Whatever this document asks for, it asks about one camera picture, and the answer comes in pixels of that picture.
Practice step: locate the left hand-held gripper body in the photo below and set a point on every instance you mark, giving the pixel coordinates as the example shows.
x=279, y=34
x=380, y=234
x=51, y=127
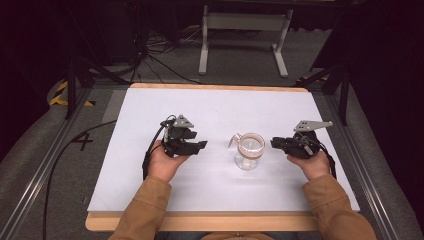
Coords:
x=176, y=138

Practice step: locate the white metal stand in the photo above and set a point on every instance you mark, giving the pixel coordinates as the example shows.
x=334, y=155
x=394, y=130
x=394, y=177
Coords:
x=245, y=21

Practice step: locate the person's right hand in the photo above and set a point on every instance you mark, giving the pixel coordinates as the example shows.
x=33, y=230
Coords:
x=311, y=166

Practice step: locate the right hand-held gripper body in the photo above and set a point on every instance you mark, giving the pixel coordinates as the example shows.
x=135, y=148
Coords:
x=305, y=143

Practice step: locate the person's left hand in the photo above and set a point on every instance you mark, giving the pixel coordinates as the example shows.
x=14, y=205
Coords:
x=165, y=165

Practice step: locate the clear glass jar with lid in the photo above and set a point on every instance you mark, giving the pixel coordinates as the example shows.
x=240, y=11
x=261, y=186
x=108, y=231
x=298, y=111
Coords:
x=248, y=151

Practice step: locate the aluminium floor rail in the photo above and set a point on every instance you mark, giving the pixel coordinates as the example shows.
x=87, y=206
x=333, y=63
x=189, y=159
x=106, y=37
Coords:
x=363, y=166
x=43, y=166

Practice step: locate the black tripod stand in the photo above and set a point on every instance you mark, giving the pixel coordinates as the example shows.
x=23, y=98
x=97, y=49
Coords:
x=336, y=80
x=80, y=76

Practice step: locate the yellow black floor tape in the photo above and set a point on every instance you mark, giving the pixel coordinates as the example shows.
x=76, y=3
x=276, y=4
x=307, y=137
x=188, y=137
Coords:
x=60, y=96

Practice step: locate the white table mat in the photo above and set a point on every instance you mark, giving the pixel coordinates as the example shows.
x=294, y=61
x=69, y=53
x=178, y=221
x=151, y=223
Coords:
x=216, y=110

